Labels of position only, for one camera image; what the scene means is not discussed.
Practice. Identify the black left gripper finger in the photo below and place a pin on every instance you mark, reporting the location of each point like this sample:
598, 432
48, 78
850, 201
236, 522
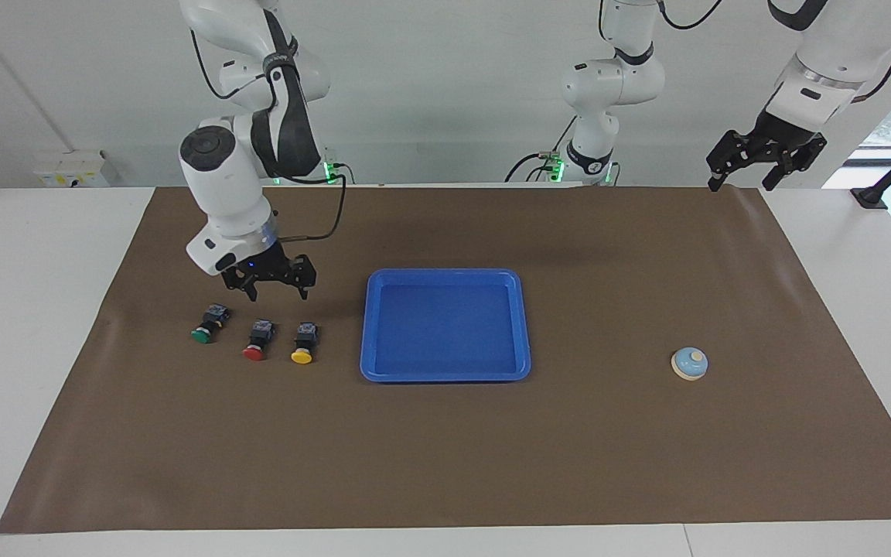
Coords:
775, 176
715, 181

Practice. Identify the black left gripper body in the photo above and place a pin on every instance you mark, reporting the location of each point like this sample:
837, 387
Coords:
770, 143

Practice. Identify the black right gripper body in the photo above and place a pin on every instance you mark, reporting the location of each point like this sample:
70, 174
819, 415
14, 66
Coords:
267, 267

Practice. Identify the red push button switch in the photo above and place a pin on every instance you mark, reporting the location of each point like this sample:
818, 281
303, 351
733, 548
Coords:
260, 336

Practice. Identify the yellow push button switch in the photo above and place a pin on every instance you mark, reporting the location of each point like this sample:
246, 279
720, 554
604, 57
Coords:
305, 340

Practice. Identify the green push button switch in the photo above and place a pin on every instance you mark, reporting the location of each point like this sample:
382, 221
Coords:
209, 321

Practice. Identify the light blue call bell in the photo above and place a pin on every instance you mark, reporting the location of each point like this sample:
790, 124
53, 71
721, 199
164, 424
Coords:
689, 365

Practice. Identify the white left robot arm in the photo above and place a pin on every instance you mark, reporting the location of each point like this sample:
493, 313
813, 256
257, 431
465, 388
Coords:
608, 85

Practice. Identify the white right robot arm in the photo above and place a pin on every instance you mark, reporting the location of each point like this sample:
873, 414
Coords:
221, 178

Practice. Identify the blue plastic tray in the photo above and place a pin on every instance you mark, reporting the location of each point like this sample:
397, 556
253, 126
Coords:
445, 333

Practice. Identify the brown table mat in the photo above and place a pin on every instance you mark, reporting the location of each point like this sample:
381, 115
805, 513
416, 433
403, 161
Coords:
445, 464

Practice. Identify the white wall socket box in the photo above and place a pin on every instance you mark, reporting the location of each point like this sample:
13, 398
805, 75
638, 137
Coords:
70, 170

